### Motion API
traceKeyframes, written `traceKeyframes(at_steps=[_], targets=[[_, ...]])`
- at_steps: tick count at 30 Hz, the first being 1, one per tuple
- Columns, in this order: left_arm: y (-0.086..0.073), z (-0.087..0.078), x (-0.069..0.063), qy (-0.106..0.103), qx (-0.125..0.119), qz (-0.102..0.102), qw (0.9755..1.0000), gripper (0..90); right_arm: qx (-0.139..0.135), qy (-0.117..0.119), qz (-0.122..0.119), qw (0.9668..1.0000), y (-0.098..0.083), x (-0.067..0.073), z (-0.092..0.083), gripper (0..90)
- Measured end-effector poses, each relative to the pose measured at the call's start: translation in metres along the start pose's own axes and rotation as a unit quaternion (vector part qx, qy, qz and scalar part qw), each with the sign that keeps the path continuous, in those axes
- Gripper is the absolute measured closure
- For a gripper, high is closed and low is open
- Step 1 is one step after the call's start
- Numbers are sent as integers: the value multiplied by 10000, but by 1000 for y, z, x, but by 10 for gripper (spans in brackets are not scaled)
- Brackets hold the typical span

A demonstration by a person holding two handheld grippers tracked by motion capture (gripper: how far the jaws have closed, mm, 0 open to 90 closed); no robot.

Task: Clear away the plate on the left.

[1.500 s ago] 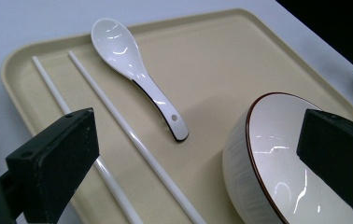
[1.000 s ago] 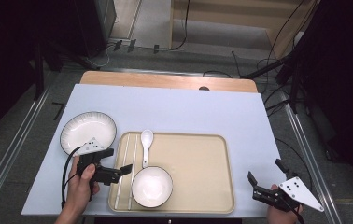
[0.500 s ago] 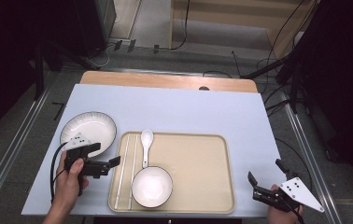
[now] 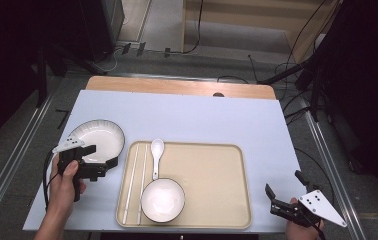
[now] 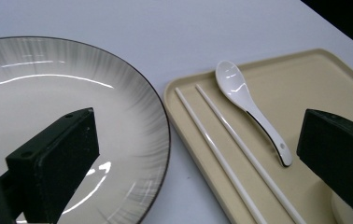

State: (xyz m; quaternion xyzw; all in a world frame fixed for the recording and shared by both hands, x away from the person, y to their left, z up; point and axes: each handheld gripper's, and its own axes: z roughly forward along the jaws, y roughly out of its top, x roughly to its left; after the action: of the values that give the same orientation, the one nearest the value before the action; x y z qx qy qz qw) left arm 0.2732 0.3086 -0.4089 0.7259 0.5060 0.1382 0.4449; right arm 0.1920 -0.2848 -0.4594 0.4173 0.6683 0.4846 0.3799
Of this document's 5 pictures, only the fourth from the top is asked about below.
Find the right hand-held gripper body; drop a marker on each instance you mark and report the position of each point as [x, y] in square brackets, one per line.
[318, 205]

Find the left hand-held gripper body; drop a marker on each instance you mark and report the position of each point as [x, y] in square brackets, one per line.
[90, 170]

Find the white plate with brown rim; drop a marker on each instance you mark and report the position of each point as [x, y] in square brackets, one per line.
[105, 136]

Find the white ceramic spoon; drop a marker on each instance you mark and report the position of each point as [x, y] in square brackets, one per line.
[157, 150]

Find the white bowl with brown rim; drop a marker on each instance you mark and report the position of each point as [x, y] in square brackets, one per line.
[162, 200]

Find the beige plastic tray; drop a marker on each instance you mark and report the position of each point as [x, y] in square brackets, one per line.
[210, 173]

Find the person's right hand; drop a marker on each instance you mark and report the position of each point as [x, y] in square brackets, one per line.
[303, 233]

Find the person's left hand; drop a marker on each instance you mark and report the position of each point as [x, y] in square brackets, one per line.
[62, 195]

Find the black metal stand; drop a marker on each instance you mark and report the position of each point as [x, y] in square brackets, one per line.
[60, 60]
[297, 71]

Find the wooden table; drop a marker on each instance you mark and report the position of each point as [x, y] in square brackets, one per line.
[177, 87]

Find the black power plug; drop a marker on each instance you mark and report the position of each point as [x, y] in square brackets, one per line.
[167, 52]

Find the dark cabinet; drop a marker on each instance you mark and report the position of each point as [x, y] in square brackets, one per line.
[103, 26]

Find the wooden step platform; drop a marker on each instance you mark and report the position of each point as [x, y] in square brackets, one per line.
[243, 23]

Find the metal floor rail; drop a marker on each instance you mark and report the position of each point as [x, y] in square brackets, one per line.
[13, 160]
[333, 173]

